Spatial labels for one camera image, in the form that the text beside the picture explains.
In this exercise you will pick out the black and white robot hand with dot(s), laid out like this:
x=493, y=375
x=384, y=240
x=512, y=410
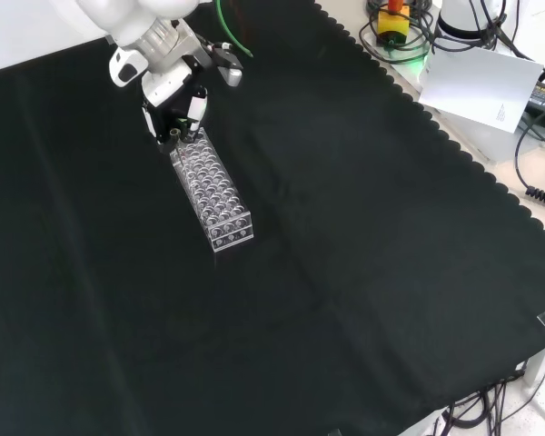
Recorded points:
x=165, y=86

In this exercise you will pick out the clear plastic test tube rack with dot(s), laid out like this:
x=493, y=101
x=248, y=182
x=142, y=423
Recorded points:
x=213, y=195

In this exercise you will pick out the black bench cloth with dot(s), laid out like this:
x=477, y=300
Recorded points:
x=300, y=254

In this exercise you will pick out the yellow stop button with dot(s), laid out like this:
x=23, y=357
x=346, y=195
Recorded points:
x=393, y=23

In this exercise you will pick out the white column with black band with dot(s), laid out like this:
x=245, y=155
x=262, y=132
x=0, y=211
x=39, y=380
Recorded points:
x=458, y=20

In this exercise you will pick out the white paper sheet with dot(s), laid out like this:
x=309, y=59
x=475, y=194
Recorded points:
x=481, y=84

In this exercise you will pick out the white box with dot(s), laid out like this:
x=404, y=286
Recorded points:
x=486, y=138

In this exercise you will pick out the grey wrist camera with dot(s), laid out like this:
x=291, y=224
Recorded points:
x=229, y=66

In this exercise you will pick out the white bench bracket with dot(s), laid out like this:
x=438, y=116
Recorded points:
x=542, y=377

